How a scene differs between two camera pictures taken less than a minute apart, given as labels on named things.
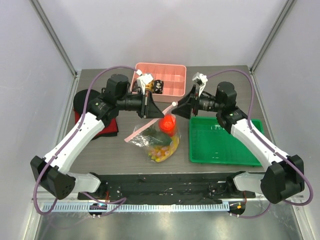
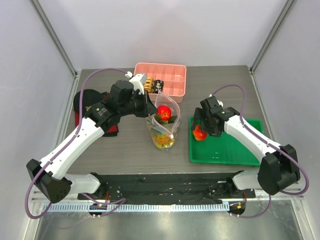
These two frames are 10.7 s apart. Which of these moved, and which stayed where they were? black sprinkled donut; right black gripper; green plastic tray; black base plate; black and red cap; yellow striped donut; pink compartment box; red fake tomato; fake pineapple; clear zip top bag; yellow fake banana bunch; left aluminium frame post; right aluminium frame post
Moved: yellow fake banana bunch; right black gripper; clear zip top bag; red fake tomato; fake pineapple
Stayed: green plastic tray; black and red cap; right aluminium frame post; pink compartment box; black base plate; left aluminium frame post; black sprinkled donut; yellow striped donut
